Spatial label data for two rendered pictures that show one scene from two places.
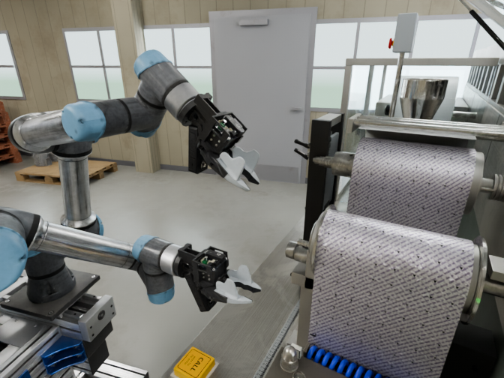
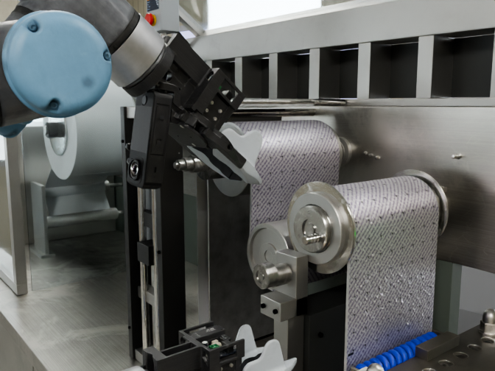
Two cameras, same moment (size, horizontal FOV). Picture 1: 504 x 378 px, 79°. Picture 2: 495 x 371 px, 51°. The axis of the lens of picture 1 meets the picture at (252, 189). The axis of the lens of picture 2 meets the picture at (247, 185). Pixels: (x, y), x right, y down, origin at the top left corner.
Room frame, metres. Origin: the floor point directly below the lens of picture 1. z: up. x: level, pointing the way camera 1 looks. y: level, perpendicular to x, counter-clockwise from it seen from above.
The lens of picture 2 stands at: (0.33, 0.65, 1.45)
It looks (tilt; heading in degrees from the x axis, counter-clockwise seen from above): 9 degrees down; 292
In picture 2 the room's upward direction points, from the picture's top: straight up
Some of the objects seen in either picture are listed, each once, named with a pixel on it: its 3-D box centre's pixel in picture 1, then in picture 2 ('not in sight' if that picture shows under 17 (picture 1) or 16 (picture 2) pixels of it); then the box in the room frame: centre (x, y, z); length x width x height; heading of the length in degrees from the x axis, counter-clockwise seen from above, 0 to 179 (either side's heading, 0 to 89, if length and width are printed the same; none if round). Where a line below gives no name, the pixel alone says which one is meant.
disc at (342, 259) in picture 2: (325, 239); (319, 227); (0.54, -0.15, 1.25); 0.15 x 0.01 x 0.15; 150
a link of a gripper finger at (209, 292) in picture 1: (215, 290); not in sight; (0.57, 0.08, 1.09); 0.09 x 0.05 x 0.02; 52
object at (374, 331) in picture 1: (371, 334); (393, 302); (0.42, -0.22, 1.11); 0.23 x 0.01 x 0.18; 60
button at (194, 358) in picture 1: (194, 366); not in sight; (0.51, 0.14, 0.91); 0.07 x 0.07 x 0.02; 60
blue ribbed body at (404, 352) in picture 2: (361, 376); (401, 356); (0.41, -0.21, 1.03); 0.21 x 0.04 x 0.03; 60
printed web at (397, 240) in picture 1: (388, 261); (312, 252); (0.59, -0.32, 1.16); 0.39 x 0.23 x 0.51; 150
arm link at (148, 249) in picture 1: (155, 253); not in sight; (0.70, 0.26, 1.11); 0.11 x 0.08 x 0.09; 61
